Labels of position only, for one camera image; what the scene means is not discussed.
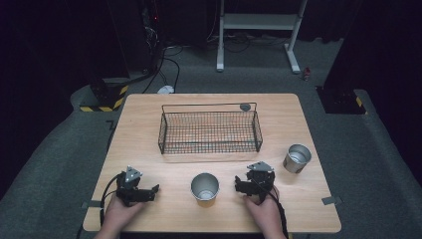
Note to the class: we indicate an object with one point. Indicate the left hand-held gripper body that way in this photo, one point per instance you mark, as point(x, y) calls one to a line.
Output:
point(131, 187)

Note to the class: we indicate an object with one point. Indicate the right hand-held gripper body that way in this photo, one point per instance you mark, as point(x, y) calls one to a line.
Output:
point(260, 181)

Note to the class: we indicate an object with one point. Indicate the orange cup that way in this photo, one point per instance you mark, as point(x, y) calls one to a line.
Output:
point(205, 190)

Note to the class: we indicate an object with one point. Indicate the silver metal cup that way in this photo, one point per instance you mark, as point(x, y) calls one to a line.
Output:
point(296, 159)

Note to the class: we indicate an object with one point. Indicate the person's left hand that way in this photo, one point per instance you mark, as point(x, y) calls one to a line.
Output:
point(121, 214)

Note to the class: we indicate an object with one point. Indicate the person's right hand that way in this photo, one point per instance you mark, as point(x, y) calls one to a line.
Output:
point(265, 214)

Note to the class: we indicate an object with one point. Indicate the grey round tag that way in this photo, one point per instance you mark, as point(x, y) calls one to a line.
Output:
point(245, 107)

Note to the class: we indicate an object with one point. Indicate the yellow-black striped stand base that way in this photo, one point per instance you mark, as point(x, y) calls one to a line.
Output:
point(106, 96)

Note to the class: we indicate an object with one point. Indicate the white power adapter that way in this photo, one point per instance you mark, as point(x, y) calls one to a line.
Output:
point(166, 89)

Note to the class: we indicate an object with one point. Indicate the black stand base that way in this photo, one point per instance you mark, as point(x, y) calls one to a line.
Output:
point(341, 101)

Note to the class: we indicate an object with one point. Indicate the small red object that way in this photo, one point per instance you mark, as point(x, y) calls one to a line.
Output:
point(307, 73)

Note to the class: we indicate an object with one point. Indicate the dark equipment rack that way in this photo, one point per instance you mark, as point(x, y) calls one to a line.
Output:
point(151, 36)

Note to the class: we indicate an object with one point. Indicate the white metal stand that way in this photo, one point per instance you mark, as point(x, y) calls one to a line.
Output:
point(258, 21)

